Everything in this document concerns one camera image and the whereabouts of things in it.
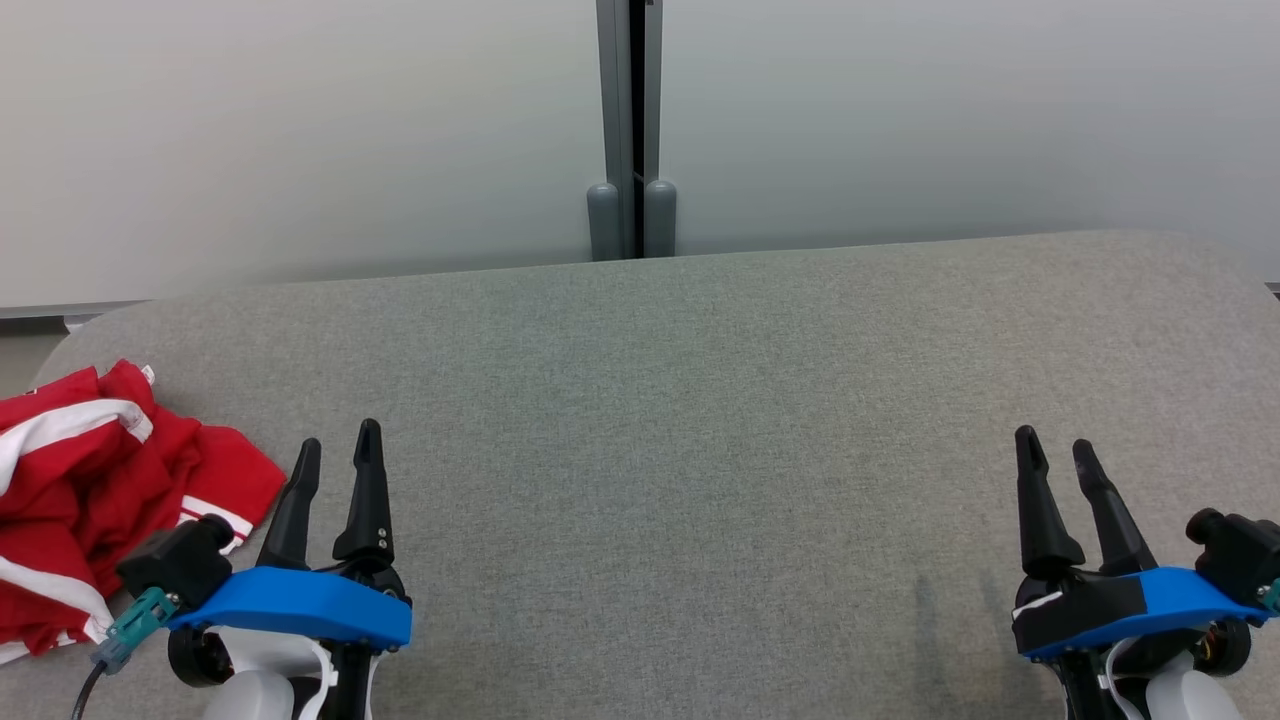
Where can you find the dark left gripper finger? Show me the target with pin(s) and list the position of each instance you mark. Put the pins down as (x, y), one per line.
(295, 520)
(368, 510)

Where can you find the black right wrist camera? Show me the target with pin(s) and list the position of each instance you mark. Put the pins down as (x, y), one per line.
(1240, 555)

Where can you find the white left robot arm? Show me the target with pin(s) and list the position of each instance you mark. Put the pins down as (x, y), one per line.
(260, 700)

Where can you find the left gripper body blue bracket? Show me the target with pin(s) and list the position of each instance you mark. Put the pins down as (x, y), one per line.
(300, 605)

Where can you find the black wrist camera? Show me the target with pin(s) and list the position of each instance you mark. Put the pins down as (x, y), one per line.
(1240, 555)
(180, 560)

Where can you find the red white-striped garment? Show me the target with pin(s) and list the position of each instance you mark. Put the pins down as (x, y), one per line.
(80, 500)

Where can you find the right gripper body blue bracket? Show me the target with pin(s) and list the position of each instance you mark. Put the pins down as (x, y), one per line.
(1100, 610)

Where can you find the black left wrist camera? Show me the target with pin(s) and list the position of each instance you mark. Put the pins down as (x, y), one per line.
(180, 560)

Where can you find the grey fabric sofa seat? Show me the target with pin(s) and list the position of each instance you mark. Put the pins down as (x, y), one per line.
(700, 450)

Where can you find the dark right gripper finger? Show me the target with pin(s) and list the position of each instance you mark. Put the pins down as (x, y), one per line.
(1115, 530)
(1040, 520)

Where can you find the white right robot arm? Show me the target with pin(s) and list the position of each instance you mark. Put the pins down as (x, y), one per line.
(1185, 700)

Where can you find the grey metal partition post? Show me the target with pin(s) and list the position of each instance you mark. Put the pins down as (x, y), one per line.
(612, 100)

